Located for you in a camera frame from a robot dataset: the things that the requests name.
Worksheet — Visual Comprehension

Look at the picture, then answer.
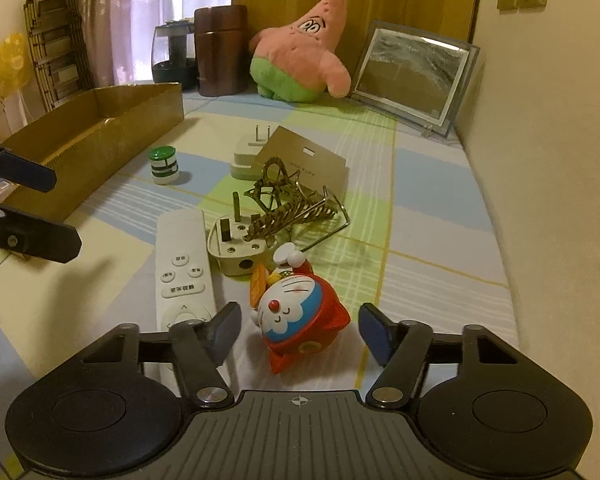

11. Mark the dark glass jar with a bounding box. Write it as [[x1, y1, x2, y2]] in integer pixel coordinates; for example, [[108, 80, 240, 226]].
[[150, 19, 199, 86]]

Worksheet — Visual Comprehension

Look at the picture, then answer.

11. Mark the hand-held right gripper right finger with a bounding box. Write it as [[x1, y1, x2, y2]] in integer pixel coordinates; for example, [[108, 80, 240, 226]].
[[358, 302, 526, 407]]

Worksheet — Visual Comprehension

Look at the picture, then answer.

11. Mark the glass picture frame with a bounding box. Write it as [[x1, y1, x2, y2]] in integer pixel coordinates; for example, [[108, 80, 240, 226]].
[[350, 20, 479, 138]]

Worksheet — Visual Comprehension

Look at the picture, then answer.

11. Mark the red blue cat toy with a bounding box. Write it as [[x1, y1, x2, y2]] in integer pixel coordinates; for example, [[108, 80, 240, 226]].
[[249, 242, 352, 375]]

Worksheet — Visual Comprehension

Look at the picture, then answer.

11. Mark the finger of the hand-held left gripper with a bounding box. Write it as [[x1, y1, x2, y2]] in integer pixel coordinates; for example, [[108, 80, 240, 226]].
[[0, 203, 83, 263], [0, 132, 57, 192]]

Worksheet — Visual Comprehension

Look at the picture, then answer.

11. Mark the sheer pink curtain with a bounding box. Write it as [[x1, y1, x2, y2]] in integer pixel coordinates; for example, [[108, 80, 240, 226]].
[[75, 0, 236, 86]]

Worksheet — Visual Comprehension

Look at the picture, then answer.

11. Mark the beige three-pin plug adapter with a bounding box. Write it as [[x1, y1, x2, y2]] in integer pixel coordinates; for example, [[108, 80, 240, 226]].
[[207, 192, 273, 278]]

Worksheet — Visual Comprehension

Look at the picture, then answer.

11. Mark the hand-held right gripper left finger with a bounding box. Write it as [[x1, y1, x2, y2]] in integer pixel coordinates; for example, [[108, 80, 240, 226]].
[[77, 302, 243, 407]]

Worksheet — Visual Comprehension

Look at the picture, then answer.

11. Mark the folding wooden rack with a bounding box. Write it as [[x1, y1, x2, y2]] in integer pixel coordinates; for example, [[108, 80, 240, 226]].
[[22, 0, 96, 113]]

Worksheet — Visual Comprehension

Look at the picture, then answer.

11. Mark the brown cardboard box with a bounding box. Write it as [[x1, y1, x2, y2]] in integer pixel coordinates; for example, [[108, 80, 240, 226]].
[[0, 81, 186, 223]]

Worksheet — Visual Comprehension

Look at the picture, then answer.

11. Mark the leopard print wire holder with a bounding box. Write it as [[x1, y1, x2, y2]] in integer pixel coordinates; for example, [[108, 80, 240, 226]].
[[242, 156, 351, 253]]

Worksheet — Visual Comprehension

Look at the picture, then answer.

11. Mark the plaid tablecloth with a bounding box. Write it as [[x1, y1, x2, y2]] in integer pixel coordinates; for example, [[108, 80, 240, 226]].
[[0, 92, 523, 480]]

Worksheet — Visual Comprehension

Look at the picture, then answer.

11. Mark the white two-prong charger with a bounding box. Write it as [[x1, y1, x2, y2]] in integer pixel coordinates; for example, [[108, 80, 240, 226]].
[[230, 124, 271, 182]]

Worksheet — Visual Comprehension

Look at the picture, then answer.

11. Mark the brown metal thermos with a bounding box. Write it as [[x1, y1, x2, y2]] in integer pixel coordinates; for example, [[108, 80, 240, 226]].
[[194, 4, 249, 97]]

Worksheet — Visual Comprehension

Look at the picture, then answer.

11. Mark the green white small bottle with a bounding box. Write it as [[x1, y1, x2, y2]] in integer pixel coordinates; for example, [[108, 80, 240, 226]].
[[148, 145, 180, 186]]

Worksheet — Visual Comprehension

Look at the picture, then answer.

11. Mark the white remote control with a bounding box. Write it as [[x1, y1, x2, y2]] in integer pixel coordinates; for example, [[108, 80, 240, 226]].
[[155, 208, 233, 386]]

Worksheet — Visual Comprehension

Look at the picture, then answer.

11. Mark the pink starfish plush toy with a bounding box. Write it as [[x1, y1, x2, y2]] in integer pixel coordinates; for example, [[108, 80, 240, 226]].
[[250, 0, 352, 102]]

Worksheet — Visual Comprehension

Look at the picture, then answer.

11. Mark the beige card box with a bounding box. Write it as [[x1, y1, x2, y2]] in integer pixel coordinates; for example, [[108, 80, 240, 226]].
[[252, 126, 348, 196]]

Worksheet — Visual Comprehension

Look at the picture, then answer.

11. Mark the yellow plastic bag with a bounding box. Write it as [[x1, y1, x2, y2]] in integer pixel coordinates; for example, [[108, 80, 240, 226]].
[[0, 32, 33, 93]]

